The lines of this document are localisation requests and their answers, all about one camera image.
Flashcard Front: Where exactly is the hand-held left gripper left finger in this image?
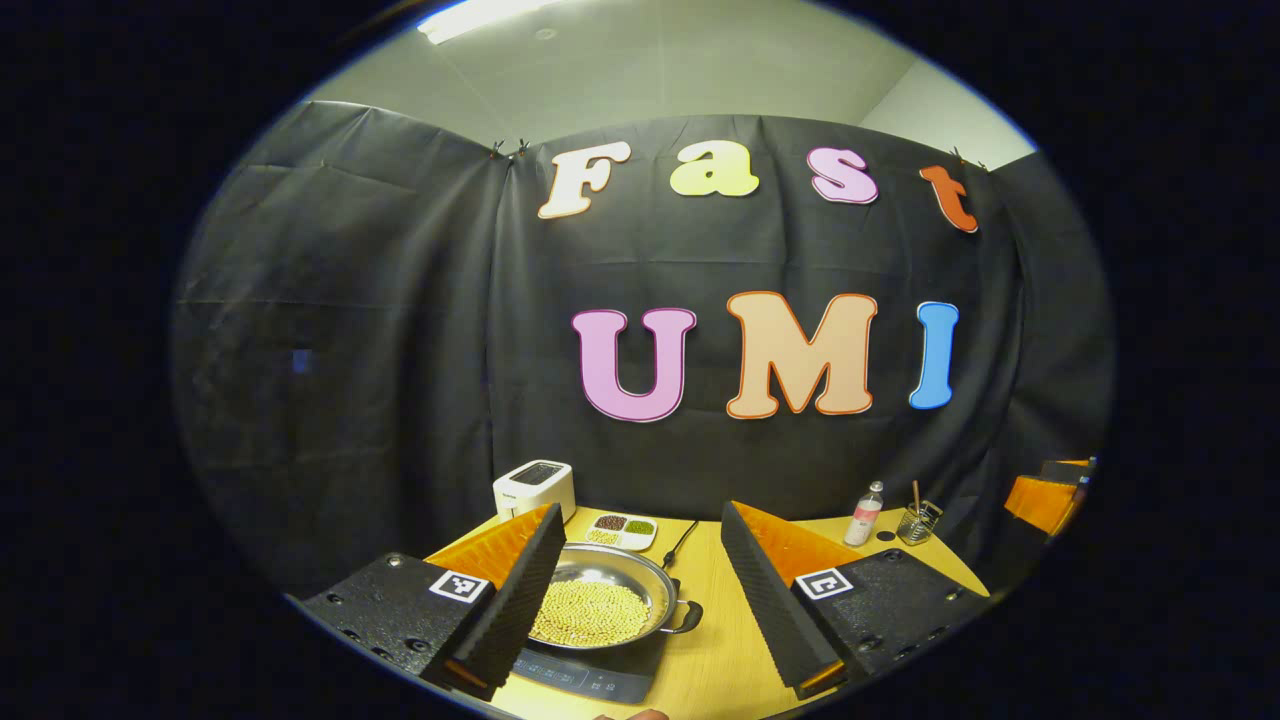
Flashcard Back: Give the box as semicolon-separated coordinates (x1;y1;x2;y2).
300;502;567;701

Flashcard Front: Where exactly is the pile of yellow beans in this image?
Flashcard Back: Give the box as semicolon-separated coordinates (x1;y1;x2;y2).
528;580;653;649

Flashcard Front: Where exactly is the white toaster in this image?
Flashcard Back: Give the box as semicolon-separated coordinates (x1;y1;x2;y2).
493;459;577;524

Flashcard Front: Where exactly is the clear bottle with pink label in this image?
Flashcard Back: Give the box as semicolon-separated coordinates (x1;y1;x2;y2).
844;481;886;548

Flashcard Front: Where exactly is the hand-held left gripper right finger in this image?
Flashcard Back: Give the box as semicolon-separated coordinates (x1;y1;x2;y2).
720;500;991;701

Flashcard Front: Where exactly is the black power cable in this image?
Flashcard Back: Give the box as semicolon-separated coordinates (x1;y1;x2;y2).
662;519;700;571

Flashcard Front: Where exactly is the stainless steel pot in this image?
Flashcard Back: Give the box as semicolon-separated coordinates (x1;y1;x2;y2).
527;543;704;653

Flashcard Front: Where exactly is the black induction cooktop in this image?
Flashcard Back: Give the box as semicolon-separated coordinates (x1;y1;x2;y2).
510;575;683;705

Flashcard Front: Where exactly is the white divided dish with beans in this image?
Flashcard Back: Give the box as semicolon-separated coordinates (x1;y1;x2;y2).
584;512;659;553

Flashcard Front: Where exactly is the wire mesh holder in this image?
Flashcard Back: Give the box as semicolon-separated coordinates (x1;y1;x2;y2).
896;500;944;547

